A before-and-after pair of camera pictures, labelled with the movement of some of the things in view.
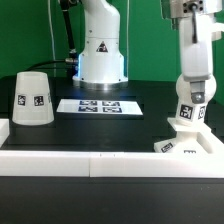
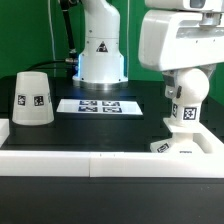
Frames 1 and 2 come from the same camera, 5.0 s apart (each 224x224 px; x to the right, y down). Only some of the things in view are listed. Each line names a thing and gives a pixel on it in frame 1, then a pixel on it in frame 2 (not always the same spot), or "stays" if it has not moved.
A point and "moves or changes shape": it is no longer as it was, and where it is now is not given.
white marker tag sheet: x=99 y=106 stays
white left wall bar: x=4 y=130 stays
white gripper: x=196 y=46 -> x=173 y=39
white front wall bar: x=102 y=164 stays
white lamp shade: x=32 y=105 stays
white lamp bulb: x=188 y=110 moves or changes shape
